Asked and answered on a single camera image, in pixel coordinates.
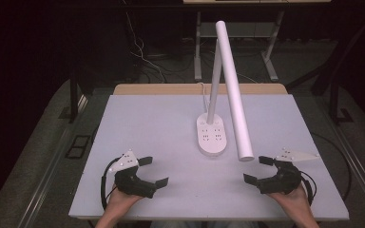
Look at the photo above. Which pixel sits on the person's left hand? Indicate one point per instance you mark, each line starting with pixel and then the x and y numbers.
pixel 120 201

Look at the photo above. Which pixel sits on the black metal stand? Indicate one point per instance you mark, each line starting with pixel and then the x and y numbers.
pixel 73 98
pixel 335 95

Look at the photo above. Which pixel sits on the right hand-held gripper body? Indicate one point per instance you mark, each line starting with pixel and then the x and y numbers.
pixel 283 182

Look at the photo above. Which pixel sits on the aluminium floor rail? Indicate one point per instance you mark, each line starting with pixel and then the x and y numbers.
pixel 359 171
pixel 44 180

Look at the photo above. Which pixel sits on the grey metal table frame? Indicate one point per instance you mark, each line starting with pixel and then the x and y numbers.
pixel 197 57

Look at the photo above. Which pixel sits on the white desk lamp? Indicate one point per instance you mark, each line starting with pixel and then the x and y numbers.
pixel 234 95

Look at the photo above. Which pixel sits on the black floor frame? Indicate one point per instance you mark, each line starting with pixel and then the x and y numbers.
pixel 77 146

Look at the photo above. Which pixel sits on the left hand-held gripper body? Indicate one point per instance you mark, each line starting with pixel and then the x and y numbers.
pixel 130 183

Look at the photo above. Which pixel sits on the person's right hand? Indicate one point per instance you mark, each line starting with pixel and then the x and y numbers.
pixel 293 201

